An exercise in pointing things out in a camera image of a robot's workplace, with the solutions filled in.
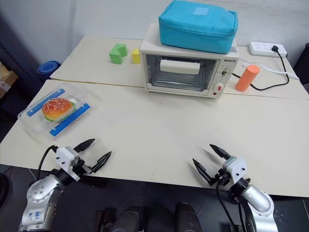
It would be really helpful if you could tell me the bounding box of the white power strip cable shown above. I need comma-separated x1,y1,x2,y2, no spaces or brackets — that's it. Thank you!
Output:
231,61,300,81

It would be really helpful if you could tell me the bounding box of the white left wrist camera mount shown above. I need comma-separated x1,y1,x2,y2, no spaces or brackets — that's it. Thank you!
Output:
55,146,82,182

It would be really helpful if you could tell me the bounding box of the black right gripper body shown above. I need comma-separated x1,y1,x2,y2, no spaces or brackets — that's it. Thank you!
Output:
213,167,232,189

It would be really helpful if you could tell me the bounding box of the toy hamburger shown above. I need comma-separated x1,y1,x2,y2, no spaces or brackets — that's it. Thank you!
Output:
42,97,76,124

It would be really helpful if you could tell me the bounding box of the white mini toaster oven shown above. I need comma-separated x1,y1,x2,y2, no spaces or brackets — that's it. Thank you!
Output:
140,23,240,100

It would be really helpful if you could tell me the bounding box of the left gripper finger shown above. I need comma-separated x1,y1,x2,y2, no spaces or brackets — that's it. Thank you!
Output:
73,138,96,153
91,151,112,174

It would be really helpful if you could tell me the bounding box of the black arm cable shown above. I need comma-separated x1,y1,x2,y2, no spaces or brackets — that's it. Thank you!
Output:
37,145,59,181
215,183,244,232

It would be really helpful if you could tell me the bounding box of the turquoise zippered fabric bag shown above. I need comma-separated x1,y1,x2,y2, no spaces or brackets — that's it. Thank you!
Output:
158,0,239,55

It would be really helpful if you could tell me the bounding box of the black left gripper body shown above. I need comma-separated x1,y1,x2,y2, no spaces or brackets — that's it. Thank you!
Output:
71,157,94,176

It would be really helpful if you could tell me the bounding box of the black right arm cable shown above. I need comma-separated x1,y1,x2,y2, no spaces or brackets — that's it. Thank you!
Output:
215,183,244,232

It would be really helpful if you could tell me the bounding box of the blue rolled mat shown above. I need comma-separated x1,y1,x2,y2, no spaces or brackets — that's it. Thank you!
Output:
36,61,62,82

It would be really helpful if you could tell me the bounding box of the black plug with cable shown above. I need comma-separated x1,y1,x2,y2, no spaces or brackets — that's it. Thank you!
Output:
251,45,290,91

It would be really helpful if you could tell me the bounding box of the clear container with blue clips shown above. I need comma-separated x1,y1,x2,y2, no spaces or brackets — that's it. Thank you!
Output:
17,83,98,141

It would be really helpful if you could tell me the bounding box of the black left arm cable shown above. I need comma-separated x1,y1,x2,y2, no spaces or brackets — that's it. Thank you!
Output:
37,145,59,181

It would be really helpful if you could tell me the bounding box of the green notched foam block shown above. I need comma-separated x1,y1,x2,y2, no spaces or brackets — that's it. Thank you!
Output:
109,43,128,65

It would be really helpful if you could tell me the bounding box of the cardboard box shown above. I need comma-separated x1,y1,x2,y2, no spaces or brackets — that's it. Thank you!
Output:
0,60,19,100

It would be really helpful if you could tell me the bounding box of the black round object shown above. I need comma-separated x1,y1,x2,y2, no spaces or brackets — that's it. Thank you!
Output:
0,172,10,202

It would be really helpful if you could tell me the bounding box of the white power strip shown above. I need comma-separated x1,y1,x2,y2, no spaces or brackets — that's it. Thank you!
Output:
248,41,288,58

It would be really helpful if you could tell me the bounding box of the orange foam cylinder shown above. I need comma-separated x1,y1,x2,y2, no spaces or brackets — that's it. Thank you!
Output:
235,64,260,93

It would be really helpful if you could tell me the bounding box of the large dark rounded shape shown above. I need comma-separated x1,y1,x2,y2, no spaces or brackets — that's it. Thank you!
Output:
111,205,150,232
174,202,203,232

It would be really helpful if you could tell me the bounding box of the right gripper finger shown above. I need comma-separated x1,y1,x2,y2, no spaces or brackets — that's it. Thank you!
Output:
209,144,233,161
192,158,216,187

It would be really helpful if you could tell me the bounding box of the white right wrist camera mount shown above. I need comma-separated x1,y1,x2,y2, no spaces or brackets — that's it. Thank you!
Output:
221,156,248,183

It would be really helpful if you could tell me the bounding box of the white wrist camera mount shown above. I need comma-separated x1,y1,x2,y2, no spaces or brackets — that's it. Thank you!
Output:
55,146,82,182
221,156,248,183

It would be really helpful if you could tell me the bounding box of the yellow foam block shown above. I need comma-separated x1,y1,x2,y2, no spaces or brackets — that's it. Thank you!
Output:
131,48,141,64

